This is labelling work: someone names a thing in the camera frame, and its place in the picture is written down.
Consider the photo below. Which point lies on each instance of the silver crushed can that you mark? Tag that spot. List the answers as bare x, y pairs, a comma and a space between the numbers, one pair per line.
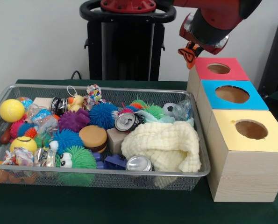
138, 163

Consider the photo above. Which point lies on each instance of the wooden box with three holes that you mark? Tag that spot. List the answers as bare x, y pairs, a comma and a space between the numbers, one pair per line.
246, 175

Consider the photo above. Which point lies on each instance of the orange striped tiger plush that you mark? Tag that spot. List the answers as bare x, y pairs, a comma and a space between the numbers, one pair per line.
187, 56

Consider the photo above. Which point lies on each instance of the toy hamburger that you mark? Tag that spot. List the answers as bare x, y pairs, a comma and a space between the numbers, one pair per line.
92, 137

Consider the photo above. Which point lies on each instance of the blue fuzzy toy with eyes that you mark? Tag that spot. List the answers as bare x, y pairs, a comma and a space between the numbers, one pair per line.
66, 140

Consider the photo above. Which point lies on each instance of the green fuzzy toy with eyes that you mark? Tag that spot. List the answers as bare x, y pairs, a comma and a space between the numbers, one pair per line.
82, 157

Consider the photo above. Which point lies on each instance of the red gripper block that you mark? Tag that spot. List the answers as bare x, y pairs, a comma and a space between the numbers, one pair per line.
184, 35

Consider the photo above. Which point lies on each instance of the purple spiky ball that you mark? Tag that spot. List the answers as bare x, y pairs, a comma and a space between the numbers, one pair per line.
73, 120

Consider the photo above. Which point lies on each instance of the black crushed soda can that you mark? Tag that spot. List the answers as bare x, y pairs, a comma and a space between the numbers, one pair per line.
127, 121

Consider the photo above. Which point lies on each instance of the cream waffle cloth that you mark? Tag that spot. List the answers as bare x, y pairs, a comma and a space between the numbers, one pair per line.
162, 144

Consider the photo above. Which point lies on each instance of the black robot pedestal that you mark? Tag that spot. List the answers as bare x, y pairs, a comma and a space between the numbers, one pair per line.
129, 46

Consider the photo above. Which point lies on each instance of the shallow clear mesh bin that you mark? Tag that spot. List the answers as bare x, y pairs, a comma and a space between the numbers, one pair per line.
129, 180

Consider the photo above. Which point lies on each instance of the small black white soccer ball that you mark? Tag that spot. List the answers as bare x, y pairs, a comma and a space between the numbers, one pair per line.
169, 109

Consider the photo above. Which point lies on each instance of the yellow smiley face ball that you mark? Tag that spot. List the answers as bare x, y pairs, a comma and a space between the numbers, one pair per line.
23, 144

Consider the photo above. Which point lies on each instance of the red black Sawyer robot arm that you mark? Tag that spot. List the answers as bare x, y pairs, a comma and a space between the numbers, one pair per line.
213, 25

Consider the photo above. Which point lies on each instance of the plain yellow ball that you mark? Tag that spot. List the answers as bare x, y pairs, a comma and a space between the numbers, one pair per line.
12, 110

